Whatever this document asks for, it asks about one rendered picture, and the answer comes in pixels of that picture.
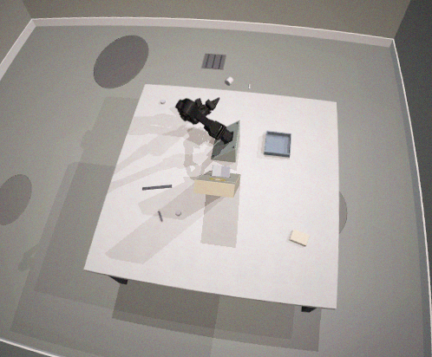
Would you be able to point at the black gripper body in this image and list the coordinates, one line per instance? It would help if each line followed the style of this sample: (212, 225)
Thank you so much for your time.
(206, 110)

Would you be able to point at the small white cylinder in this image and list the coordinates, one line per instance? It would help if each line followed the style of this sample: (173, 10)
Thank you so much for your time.
(229, 81)

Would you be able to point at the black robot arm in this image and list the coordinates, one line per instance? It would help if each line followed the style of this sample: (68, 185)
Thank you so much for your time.
(189, 111)

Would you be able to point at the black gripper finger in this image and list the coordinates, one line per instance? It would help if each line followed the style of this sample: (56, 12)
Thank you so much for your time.
(215, 101)

